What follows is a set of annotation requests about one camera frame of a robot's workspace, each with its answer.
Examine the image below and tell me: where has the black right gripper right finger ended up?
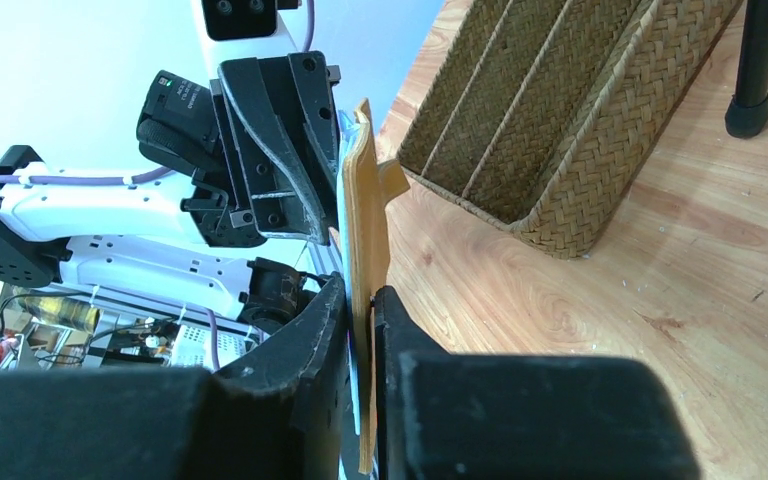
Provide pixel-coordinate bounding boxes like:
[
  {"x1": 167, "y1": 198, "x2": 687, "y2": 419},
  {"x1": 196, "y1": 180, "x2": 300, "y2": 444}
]
[{"x1": 374, "y1": 286, "x2": 701, "y2": 479}]

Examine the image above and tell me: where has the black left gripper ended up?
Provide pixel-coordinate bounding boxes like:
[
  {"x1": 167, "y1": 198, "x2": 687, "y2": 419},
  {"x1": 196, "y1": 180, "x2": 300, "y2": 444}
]
[{"x1": 181, "y1": 50, "x2": 346, "y2": 250}]

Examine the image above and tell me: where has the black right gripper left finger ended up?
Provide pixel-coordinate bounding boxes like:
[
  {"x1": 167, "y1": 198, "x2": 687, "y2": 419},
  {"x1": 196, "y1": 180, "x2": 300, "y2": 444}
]
[{"x1": 0, "y1": 275, "x2": 348, "y2": 479}]

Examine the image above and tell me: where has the yellow leather card holder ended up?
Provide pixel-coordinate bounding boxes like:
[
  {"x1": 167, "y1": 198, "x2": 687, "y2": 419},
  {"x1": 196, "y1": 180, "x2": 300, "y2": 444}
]
[{"x1": 337, "y1": 99, "x2": 410, "y2": 475}]

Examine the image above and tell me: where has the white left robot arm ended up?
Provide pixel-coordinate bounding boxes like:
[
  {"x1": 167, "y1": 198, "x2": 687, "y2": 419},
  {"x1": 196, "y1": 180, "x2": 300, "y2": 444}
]
[{"x1": 0, "y1": 51, "x2": 341, "y2": 332}]

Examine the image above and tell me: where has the white perforated plastic basket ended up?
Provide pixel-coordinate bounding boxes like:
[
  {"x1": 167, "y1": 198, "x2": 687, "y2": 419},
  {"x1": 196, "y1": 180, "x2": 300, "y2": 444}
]
[{"x1": 168, "y1": 324, "x2": 258, "y2": 371}]

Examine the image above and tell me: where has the woven straw divided tray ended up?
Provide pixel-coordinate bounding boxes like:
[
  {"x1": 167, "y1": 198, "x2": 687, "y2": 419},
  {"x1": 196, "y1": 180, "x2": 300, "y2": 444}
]
[{"x1": 397, "y1": 1, "x2": 739, "y2": 259}]

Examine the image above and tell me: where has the black music stand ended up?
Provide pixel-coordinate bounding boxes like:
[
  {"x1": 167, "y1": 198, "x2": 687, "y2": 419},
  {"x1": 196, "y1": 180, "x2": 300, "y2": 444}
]
[{"x1": 724, "y1": 0, "x2": 768, "y2": 139}]

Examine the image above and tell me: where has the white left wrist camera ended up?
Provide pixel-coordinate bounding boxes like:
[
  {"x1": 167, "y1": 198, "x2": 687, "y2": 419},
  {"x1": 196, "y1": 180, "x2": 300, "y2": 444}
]
[{"x1": 190, "y1": 0, "x2": 301, "y2": 80}]

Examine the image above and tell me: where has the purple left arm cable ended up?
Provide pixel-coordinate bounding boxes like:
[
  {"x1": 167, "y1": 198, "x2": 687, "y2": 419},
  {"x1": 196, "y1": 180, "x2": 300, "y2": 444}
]
[{"x1": 0, "y1": 0, "x2": 316, "y2": 372}]

